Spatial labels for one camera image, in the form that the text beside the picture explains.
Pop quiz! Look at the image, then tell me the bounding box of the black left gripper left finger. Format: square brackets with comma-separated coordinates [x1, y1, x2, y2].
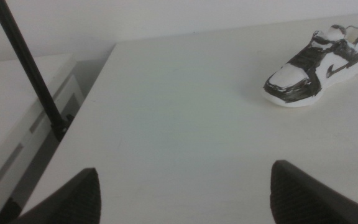
[8, 167, 101, 224]

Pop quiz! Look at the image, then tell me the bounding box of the white side cabinet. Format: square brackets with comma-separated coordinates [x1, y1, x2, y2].
[0, 53, 85, 224]

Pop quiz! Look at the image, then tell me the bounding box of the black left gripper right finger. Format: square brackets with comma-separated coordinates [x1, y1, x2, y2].
[270, 159, 358, 224]

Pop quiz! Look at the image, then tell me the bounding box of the black stand pole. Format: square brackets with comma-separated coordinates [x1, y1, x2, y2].
[0, 0, 75, 142]

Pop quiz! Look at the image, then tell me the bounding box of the white and black toy shoe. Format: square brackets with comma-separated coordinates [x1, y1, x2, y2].
[262, 24, 358, 108]

